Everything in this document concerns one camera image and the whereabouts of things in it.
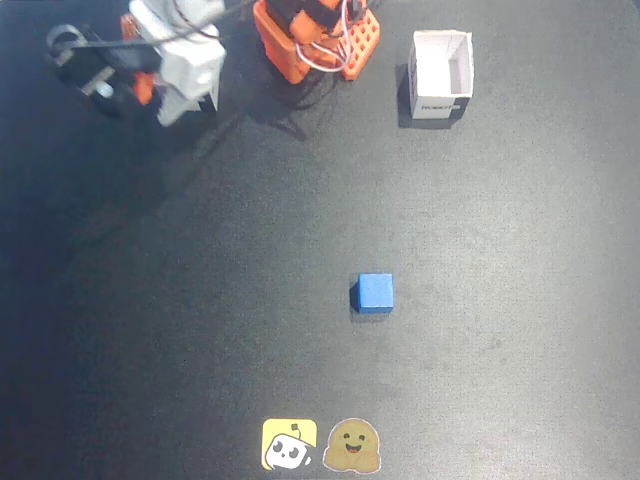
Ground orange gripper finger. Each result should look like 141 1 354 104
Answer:
131 71 155 108

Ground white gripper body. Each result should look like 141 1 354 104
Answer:
157 38 228 102

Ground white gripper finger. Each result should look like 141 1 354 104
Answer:
156 88 200 127

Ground blue wooden cube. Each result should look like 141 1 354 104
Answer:
350 272 395 315

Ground orange robot base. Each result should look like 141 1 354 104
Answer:
252 0 382 85

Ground yellow robot face sticker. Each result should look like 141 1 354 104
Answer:
261 418 319 472

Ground hugging face emoji sticker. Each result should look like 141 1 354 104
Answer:
322 417 383 473

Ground white and red servo cable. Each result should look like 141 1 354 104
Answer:
293 0 374 72

